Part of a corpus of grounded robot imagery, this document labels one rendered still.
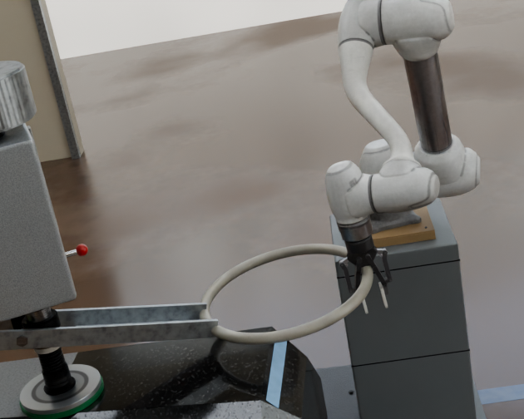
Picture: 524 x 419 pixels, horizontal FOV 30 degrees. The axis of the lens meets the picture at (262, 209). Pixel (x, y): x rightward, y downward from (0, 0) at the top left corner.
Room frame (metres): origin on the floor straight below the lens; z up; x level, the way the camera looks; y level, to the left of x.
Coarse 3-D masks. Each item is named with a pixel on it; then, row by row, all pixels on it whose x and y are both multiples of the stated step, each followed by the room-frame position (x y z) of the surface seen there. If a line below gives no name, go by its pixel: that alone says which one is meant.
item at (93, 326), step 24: (72, 312) 2.31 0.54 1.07; (96, 312) 2.32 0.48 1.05; (120, 312) 2.34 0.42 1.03; (144, 312) 2.35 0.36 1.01; (168, 312) 2.37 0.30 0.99; (192, 312) 2.39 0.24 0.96; (0, 336) 2.15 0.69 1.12; (24, 336) 2.16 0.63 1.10; (48, 336) 2.18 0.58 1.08; (72, 336) 2.19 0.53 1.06; (96, 336) 2.21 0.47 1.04; (120, 336) 2.22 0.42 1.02; (144, 336) 2.24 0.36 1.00; (168, 336) 2.25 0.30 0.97; (192, 336) 2.27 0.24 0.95
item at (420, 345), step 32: (448, 224) 2.98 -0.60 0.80; (416, 256) 2.84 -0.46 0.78; (448, 256) 2.83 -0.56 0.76; (416, 288) 2.84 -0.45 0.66; (448, 288) 2.83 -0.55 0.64; (352, 320) 2.86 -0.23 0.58; (384, 320) 2.85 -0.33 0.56; (416, 320) 2.84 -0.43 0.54; (448, 320) 2.83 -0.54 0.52; (352, 352) 2.86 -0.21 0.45; (384, 352) 2.85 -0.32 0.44; (416, 352) 2.84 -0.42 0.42; (448, 352) 2.83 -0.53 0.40; (384, 384) 2.85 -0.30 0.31; (416, 384) 2.84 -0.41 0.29; (448, 384) 2.83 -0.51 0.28; (384, 416) 2.85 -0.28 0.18; (416, 416) 2.84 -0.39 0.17; (448, 416) 2.83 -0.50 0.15; (480, 416) 2.99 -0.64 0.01
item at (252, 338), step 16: (256, 256) 2.63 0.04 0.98; (272, 256) 2.62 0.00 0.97; (288, 256) 2.62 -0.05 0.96; (240, 272) 2.59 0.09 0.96; (368, 272) 2.36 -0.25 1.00; (208, 288) 2.51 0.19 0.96; (368, 288) 2.29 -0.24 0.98; (208, 304) 2.43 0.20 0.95; (352, 304) 2.22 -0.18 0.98; (320, 320) 2.18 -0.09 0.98; (336, 320) 2.19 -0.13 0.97; (224, 336) 2.24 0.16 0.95; (240, 336) 2.21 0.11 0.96; (256, 336) 2.19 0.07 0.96; (272, 336) 2.17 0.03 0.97; (288, 336) 2.16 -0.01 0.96; (304, 336) 2.17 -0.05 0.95
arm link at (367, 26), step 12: (348, 0) 2.84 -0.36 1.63; (360, 0) 2.81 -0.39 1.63; (372, 0) 2.79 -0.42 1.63; (348, 12) 2.79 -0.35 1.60; (360, 12) 2.76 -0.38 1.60; (372, 12) 2.74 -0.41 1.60; (348, 24) 2.75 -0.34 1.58; (360, 24) 2.73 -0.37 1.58; (372, 24) 2.73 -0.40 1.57; (348, 36) 2.73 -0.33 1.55; (360, 36) 2.72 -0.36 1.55; (372, 36) 2.73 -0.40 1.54
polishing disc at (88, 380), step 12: (72, 372) 2.29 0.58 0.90; (84, 372) 2.28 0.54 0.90; (96, 372) 2.27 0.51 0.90; (36, 384) 2.27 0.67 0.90; (84, 384) 2.22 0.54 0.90; (96, 384) 2.21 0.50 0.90; (24, 396) 2.22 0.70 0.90; (36, 396) 2.21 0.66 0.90; (48, 396) 2.20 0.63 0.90; (60, 396) 2.19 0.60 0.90; (72, 396) 2.18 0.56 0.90; (84, 396) 2.17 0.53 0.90; (24, 408) 2.17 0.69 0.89; (36, 408) 2.15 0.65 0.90; (48, 408) 2.14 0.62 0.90; (60, 408) 2.13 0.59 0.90
